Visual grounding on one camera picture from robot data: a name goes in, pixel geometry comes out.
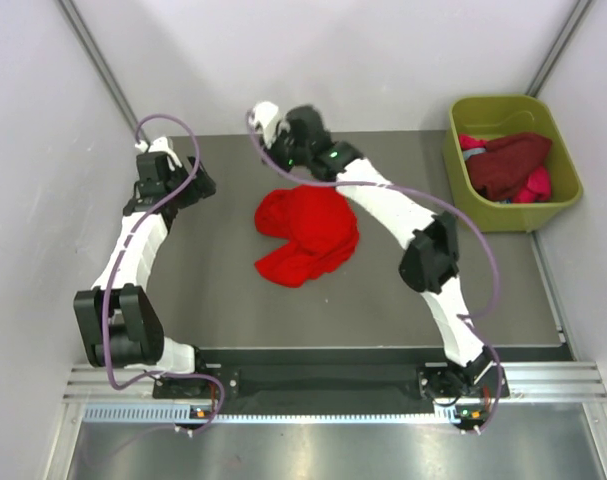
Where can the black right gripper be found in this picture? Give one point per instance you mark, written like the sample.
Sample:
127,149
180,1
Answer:
281,133

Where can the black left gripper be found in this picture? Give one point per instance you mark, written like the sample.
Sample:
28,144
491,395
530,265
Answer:
202,187

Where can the red t shirt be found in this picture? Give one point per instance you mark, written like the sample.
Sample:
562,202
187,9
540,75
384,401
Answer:
318,226

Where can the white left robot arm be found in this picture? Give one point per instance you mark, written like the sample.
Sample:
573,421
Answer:
117,303

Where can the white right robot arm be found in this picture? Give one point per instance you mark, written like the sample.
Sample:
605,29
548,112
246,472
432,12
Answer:
429,264

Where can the maroon shirt in bin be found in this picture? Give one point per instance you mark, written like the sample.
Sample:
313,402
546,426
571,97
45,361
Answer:
501,171

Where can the olive green plastic bin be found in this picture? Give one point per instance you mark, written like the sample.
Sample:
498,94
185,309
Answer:
492,117

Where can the pink shirt in bin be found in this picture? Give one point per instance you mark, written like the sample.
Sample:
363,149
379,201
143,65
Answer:
538,186

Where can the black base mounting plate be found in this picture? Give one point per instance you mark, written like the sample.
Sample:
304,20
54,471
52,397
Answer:
341,381

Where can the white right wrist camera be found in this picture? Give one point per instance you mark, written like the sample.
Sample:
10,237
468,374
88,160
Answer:
264,119

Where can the aluminium frame post left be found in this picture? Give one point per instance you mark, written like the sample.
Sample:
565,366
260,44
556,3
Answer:
89,45

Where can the aluminium frame post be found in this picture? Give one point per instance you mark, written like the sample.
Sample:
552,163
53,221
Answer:
570,26
89,45

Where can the aluminium frame post right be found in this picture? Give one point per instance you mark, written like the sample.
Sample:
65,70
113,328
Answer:
570,26

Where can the aluminium front rail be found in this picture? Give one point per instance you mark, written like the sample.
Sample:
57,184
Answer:
152,401

